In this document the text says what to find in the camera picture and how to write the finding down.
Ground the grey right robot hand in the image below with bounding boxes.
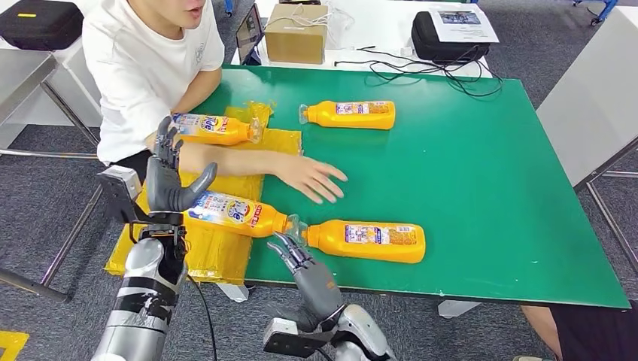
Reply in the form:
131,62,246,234
266,231,346,332

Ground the person's right hand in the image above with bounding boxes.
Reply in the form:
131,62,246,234
271,154,349,205

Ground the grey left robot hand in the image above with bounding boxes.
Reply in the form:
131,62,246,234
145,116,219,214

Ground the orange detergent bottle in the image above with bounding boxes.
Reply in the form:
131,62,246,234
298,100,396,131
298,220,427,265
171,113,263,147
183,191,301,240

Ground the white table support block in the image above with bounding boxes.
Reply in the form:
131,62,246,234
438,301,482,320
217,282,249,303

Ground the yellow taped cardboard mat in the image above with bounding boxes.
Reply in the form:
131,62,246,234
105,101,303,286

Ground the person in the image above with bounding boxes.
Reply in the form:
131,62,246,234
81,0,349,205
521,305,638,361

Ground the brown cardboard box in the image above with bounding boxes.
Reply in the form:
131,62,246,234
264,3,329,65

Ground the black tablet on stand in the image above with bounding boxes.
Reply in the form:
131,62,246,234
235,2,265,65

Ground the white table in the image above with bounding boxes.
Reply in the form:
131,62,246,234
230,0,494,79

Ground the black zip case with paper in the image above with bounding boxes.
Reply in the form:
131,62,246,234
411,11,491,64

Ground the black case with yellow tag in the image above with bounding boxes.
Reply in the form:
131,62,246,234
0,0,85,51

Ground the printed paper sheet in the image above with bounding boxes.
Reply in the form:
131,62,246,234
428,4,500,44

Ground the grey table with metal legs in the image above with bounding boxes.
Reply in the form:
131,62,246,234
536,5,638,275

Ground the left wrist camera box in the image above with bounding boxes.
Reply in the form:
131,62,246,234
97,165,143,225

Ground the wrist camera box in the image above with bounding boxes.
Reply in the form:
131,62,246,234
263,317,340,359
97,165,143,225

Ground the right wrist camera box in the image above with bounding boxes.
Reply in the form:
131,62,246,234
263,317,340,359

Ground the black cable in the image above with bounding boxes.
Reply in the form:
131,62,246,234
333,59,504,99
357,45,491,80

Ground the white string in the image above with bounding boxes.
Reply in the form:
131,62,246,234
265,4,357,31

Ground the grey metal frame table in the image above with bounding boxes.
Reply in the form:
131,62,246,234
0,47,103,303

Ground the blue metal frame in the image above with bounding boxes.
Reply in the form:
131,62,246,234
573,0,621,26

